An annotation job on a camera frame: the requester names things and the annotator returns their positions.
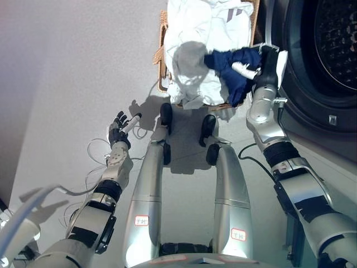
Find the woven wicker laundry basket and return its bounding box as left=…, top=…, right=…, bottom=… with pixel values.
left=152, top=0, right=260, bottom=112

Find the black right robot foot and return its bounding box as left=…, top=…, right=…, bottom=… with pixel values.
left=199, top=114, right=218, bottom=148

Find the black robot foot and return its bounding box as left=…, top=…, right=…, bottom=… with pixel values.
left=199, top=114, right=218, bottom=148
left=160, top=102, right=174, bottom=127

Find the navy blue cloth garment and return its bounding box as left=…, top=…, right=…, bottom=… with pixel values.
left=204, top=46, right=264, bottom=108

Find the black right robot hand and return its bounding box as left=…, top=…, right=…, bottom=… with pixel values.
left=231, top=45, right=280, bottom=90

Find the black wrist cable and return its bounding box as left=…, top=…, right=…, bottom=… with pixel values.
left=238, top=97, right=288, bottom=184

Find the silver right robot leg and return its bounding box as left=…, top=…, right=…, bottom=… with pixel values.
left=205, top=136, right=255, bottom=259

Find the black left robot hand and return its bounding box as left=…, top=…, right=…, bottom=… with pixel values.
left=108, top=111, right=143, bottom=149

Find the white cloth garment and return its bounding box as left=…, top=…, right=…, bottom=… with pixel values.
left=162, top=0, right=255, bottom=110

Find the black left robot foot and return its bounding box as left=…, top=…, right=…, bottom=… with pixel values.
left=160, top=102, right=174, bottom=127

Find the grey front-load washing machine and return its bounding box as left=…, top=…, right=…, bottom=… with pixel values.
left=254, top=0, right=357, bottom=168

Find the white flat strap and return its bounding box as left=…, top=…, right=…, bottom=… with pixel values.
left=0, top=183, right=94, bottom=268

